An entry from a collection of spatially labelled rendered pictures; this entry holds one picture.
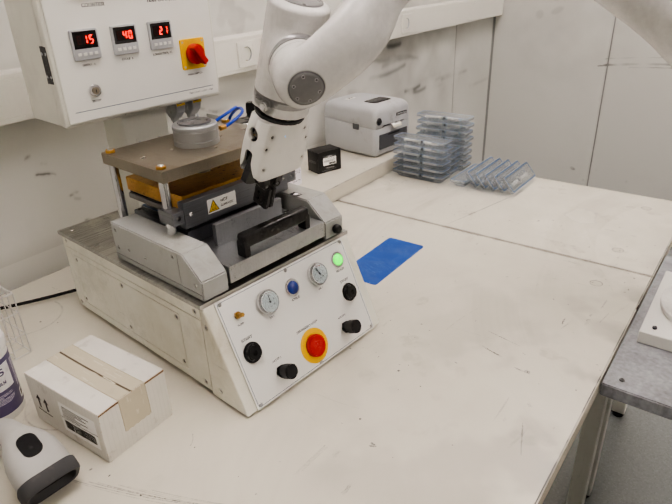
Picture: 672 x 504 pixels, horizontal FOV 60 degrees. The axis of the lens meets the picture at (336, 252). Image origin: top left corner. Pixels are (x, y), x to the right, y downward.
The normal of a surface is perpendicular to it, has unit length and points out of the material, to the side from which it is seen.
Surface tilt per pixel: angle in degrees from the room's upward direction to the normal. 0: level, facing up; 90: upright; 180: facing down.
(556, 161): 90
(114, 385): 2
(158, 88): 90
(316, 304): 65
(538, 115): 90
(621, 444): 0
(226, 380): 90
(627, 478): 0
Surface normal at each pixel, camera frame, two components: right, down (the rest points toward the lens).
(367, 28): 0.59, 0.26
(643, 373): -0.04, -0.89
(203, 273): 0.47, -0.51
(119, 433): 0.82, 0.25
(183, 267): -0.66, 0.36
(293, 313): 0.67, -0.13
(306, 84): 0.17, 0.65
